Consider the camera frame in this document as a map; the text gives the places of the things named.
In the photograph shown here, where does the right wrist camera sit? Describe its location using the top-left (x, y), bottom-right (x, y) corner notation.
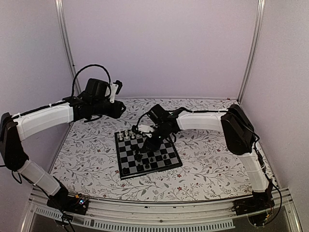
top-left (131, 125), bottom-right (154, 138)

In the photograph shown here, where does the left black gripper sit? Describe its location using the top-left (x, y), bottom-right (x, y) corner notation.
top-left (92, 99), bottom-right (126, 118)

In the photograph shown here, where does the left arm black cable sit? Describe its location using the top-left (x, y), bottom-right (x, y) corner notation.
top-left (71, 64), bottom-right (114, 97)

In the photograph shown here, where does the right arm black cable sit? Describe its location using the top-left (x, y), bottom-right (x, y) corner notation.
top-left (136, 113), bottom-right (177, 143)

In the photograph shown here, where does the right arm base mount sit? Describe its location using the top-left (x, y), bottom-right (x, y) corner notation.
top-left (231, 196), bottom-right (275, 227)

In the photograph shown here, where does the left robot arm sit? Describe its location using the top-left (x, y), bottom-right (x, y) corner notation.
top-left (0, 78), bottom-right (125, 210)

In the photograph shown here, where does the left aluminium frame post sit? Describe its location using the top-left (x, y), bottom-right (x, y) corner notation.
top-left (54, 0), bottom-right (84, 103)

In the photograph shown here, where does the black chess rook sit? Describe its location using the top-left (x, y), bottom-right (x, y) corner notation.
top-left (122, 167), bottom-right (129, 175)

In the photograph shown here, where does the pile of black chess pieces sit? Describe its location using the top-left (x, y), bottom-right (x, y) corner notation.
top-left (130, 144), bottom-right (145, 172)

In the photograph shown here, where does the aluminium frame post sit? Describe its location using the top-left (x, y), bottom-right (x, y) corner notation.
top-left (54, 0), bottom-right (84, 103)
top-left (237, 0), bottom-right (266, 104)

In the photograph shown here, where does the floral patterned table mat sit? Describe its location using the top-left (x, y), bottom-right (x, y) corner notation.
top-left (47, 98), bottom-right (275, 203)

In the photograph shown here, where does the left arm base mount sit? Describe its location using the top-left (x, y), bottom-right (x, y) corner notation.
top-left (47, 191), bottom-right (89, 215)

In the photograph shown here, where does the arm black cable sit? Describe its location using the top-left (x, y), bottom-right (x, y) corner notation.
top-left (71, 64), bottom-right (114, 97)
top-left (136, 113), bottom-right (177, 143)

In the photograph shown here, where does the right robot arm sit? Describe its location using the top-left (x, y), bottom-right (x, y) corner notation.
top-left (137, 104), bottom-right (272, 211)

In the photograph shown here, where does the front aluminium rail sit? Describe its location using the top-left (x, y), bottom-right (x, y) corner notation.
top-left (21, 188), bottom-right (303, 232)

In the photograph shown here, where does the right aluminium frame post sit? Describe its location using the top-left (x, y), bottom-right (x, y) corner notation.
top-left (237, 0), bottom-right (266, 104)

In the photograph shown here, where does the black and grey chessboard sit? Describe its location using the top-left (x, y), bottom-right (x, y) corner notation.
top-left (114, 132), bottom-right (183, 180)

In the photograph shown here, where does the row of white chess pieces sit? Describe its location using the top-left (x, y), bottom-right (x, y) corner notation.
top-left (115, 130), bottom-right (141, 142)

